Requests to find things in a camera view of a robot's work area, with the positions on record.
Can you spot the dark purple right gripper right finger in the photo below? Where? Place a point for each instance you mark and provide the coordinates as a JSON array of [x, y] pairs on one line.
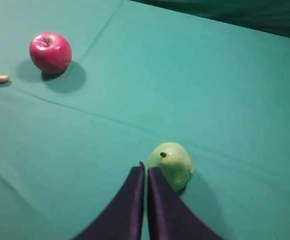
[[168, 217]]

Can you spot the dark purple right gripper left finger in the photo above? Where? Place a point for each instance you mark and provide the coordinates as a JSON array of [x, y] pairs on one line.
[[122, 219]]

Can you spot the green pear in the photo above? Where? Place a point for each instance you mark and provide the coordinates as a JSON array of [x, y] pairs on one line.
[[175, 163]]

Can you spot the green tablecloth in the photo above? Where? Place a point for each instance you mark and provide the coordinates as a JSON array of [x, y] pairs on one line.
[[141, 76]]

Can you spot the red apple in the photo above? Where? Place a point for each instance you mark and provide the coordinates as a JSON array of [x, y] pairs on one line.
[[50, 52]]

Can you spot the green backdrop cloth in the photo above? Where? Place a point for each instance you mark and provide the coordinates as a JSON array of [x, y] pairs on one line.
[[271, 16]]

